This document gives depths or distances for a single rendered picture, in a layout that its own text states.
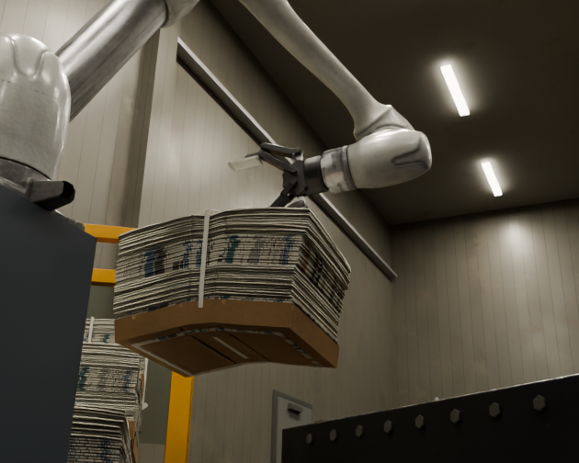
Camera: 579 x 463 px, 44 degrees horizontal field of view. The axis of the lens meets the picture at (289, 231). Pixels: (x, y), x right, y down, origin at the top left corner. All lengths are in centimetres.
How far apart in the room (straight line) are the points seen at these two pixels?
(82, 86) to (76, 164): 470
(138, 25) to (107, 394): 92
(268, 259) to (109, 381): 73
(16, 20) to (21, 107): 493
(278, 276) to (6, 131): 53
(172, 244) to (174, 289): 10
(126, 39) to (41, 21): 474
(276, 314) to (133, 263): 33
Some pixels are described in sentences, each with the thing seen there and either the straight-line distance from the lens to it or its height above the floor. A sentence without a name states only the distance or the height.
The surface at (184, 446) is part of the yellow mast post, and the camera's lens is 299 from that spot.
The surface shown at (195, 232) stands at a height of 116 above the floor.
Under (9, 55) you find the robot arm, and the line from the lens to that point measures 105.
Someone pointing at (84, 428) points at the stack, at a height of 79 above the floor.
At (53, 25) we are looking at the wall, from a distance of 624.
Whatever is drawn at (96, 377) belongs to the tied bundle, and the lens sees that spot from 190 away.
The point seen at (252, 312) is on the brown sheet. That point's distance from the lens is 126.
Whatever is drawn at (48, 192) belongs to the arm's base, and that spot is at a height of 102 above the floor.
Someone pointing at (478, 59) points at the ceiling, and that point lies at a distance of 983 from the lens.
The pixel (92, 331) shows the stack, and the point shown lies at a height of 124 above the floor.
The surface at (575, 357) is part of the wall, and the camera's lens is 1307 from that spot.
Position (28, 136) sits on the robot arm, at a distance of 99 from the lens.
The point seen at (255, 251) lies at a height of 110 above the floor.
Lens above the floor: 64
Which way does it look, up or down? 23 degrees up
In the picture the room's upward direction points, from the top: 1 degrees clockwise
